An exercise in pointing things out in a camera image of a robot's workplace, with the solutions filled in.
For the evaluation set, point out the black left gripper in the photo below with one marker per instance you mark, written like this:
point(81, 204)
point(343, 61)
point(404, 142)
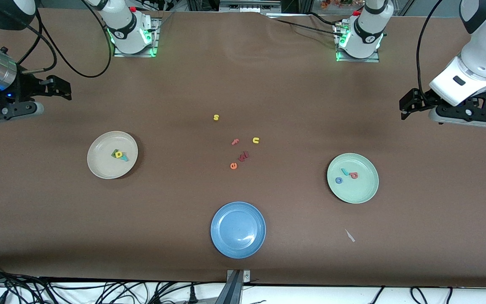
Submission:
point(419, 99)

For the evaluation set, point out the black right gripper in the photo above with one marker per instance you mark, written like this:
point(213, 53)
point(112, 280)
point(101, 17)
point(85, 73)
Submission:
point(29, 85)

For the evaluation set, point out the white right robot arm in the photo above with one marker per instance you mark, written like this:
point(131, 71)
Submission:
point(125, 29)

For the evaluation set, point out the beige round plate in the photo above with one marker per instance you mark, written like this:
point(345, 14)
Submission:
point(108, 166)

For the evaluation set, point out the green round plate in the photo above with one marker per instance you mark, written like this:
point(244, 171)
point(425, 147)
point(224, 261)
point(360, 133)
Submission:
point(359, 190)

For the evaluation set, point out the orange decorative foliage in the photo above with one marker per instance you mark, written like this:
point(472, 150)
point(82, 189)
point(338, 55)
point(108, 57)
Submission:
point(342, 3)

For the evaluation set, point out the brown table cover sheet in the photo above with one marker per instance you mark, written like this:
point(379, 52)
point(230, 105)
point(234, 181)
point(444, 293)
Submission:
point(57, 232)

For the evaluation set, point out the small white paper scrap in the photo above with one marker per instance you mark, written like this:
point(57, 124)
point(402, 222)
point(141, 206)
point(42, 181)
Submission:
point(350, 236)

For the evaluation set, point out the dark red foam letter w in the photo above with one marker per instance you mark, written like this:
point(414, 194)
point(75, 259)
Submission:
point(243, 156)

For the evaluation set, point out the silver metal box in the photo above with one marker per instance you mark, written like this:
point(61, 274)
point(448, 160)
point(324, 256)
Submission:
point(249, 6)

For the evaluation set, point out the blue round plate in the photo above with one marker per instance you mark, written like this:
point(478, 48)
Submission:
point(238, 230)

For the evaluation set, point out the dark aluminium pole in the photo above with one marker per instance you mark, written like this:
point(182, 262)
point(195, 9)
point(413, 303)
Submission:
point(231, 293)

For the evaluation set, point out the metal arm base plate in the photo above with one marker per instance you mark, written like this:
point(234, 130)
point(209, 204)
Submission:
point(135, 55)
point(359, 60)

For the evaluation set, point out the silver metal mounting bracket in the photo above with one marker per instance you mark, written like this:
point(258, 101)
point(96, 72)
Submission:
point(247, 273)

